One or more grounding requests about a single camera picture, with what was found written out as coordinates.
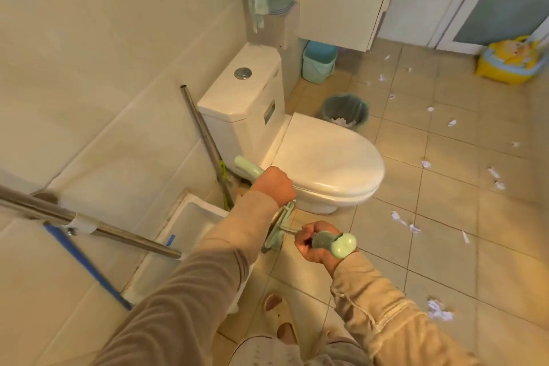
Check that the person's right hand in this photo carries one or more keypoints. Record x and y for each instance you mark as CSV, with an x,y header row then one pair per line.
x,y
311,250

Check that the person's left hand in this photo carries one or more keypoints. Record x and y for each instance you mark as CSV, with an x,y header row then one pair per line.
x,y
274,185

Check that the blue lined trash bin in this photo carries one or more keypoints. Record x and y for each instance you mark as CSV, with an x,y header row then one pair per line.
x,y
343,106

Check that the white paper scraps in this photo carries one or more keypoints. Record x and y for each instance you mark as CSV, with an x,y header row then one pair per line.
x,y
437,310

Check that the person's left forearm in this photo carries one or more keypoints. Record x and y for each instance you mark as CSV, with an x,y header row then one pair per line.
x,y
206,275

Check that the beige tiled floor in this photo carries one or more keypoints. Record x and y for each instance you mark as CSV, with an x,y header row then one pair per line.
x,y
450,258

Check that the white toilet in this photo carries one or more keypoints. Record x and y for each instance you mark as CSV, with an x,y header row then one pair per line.
x,y
326,160

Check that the cream rubber slipper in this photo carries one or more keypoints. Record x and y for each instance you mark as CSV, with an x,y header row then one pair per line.
x,y
274,305

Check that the grey patterned trousers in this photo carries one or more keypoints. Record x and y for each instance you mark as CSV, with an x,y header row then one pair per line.
x,y
266,353

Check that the light blue bucket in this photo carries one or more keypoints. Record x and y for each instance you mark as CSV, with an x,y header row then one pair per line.
x,y
319,61

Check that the white vanity cabinet with sink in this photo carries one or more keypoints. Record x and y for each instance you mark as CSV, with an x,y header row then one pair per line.
x,y
343,1

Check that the blue mop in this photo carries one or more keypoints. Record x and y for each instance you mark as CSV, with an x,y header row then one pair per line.
x,y
86,265

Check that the yellow duck potty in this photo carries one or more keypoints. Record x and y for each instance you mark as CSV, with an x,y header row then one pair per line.
x,y
508,59

